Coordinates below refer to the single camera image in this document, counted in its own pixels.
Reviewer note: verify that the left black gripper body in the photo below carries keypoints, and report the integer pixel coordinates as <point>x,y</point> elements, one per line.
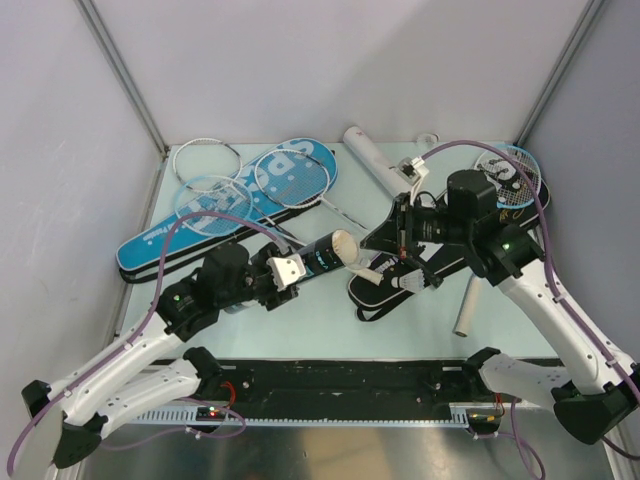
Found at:
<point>257,282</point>

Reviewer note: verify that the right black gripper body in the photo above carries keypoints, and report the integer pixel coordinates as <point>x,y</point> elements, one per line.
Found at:
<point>429,225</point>

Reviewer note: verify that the black shuttlecock tube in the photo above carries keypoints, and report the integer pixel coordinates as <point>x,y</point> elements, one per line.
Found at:
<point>319,259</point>

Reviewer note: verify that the shuttlecock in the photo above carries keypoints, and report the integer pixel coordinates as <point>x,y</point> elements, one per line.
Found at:
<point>413,281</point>

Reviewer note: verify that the white shuttlecock tube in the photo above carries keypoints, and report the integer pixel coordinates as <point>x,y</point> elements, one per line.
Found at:
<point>380,167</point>

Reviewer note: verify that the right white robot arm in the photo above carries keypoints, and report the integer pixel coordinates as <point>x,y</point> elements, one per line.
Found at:
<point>597,385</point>

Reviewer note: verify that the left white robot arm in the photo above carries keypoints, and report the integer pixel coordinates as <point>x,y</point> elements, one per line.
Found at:
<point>104,394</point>

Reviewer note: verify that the light blue racket right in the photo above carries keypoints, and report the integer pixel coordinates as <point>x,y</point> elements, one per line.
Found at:
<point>514,194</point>

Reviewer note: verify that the light blue racket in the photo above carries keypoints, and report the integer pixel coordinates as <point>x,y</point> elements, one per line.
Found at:
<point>232,198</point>
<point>514,194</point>

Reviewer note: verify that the light blue racket left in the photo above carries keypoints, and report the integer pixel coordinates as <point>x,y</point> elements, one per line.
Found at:
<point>232,198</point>

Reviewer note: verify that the clear tube cap far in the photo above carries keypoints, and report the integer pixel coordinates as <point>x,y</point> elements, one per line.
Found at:
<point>427,141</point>

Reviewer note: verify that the blue racket cover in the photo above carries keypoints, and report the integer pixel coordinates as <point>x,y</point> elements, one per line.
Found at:
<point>143,251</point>

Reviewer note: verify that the white racket white grip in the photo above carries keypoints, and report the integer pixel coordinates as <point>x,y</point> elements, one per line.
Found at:
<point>296,180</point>

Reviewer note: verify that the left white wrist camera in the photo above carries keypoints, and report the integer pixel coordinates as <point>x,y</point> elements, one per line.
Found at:
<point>286,271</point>

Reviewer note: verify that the white frame racket far left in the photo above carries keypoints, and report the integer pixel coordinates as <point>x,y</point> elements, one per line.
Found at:
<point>200,163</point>

